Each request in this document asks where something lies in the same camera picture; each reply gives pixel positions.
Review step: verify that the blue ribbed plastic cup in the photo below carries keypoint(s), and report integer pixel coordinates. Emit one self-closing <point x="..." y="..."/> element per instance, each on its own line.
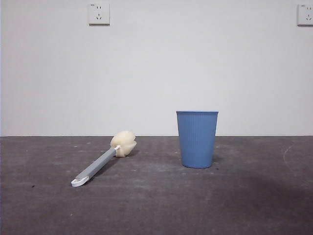
<point x="196" y="139"/>

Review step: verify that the white wall socket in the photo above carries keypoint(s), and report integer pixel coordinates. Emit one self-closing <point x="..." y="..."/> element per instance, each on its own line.
<point x="305" y="14"/>
<point x="99" y="14"/>

